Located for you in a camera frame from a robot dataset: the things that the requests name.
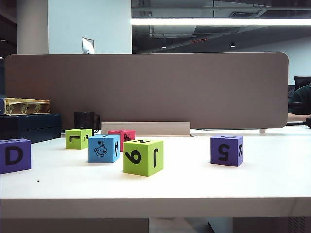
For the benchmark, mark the red foam block zebra picture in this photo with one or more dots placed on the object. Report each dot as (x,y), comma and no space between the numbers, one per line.
(128,135)

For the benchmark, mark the green foam block letter N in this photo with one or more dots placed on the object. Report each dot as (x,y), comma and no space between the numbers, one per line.
(138,157)

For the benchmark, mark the blue foam block fish picture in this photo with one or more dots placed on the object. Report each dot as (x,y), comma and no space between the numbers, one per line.
(100,150)

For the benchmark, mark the purple foam block letter G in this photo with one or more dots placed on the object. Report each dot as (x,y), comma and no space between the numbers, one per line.
(223,151)

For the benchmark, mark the purple foam block letter D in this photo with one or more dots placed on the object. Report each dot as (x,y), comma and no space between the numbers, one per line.
(14,157)

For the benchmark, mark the green foam block letter L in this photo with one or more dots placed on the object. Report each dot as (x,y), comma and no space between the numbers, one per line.
(76,139)

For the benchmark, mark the brown fabric desk divider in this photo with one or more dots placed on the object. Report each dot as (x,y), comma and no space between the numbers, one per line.
(158,89)

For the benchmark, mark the black mug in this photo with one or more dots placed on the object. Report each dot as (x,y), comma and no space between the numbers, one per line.
(83,120)

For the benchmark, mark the red LED ceiling sign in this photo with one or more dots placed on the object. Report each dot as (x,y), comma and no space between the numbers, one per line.
(199,40)

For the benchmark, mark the round ceiling spotlight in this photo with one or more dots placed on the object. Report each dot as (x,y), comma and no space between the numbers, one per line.
(232,44)

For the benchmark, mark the white divider foot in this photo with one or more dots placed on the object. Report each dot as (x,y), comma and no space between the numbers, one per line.
(262,131)

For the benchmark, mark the white ceiling light strip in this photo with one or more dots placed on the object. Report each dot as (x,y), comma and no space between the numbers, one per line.
(218,21)

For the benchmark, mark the dark navy storage box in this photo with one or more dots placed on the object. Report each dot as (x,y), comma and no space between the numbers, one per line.
(31,127)

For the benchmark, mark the gold patterned box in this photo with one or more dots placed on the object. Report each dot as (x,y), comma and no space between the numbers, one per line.
(26,106)

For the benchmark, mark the person in dark green shirt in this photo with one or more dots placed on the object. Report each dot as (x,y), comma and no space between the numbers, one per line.
(301,99)

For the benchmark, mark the black office chair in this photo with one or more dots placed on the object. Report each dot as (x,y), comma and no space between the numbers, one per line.
(301,81)

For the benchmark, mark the small blue box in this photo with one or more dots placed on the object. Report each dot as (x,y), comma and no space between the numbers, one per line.
(2,106)

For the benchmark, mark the dark vented panel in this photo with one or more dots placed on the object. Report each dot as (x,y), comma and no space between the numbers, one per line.
(296,225)

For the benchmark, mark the silver wall sign plate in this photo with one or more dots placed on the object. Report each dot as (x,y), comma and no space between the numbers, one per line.
(87,45)

